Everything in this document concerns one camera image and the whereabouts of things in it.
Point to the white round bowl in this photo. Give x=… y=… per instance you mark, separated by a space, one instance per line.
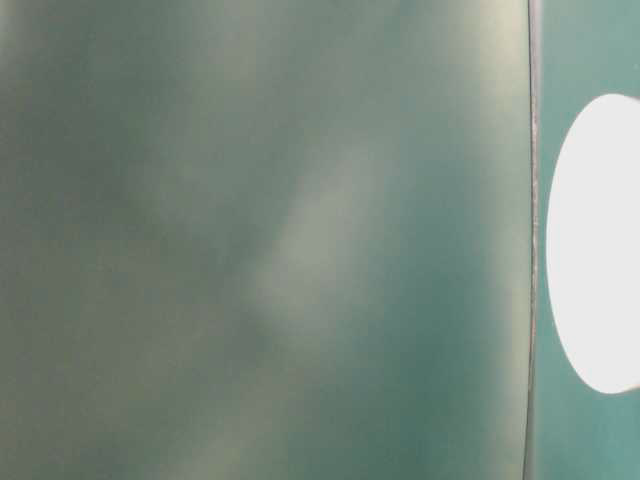
x=592 y=244

